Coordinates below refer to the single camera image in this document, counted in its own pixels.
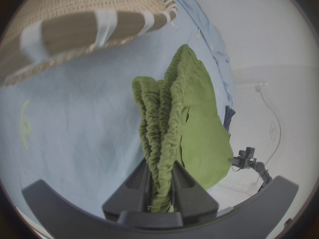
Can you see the round woven basket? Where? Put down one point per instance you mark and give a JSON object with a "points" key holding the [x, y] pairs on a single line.
{"points": [[74, 14]]}

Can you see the dark blue garment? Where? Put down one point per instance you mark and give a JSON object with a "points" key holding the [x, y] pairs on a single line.
{"points": [[228, 117]]}

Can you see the bed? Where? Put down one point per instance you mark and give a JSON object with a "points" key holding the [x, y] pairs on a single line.
{"points": [[74, 133]]}

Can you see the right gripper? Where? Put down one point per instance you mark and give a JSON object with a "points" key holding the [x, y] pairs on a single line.
{"points": [[242, 162]]}

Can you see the pale blue quilt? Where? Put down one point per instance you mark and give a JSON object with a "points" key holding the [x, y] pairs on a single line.
{"points": [[214, 41]]}

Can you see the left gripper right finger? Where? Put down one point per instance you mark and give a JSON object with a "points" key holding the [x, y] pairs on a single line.
{"points": [[192, 195]]}

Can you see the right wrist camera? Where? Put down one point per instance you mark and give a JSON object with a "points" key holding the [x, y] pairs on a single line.
{"points": [[247, 152]]}

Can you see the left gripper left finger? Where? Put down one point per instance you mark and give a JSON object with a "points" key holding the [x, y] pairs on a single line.
{"points": [[129, 193]]}

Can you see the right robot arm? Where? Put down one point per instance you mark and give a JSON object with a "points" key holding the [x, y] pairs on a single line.
{"points": [[261, 170]]}

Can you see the green shorts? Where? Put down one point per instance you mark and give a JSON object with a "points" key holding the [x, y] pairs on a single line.
{"points": [[199, 133]]}

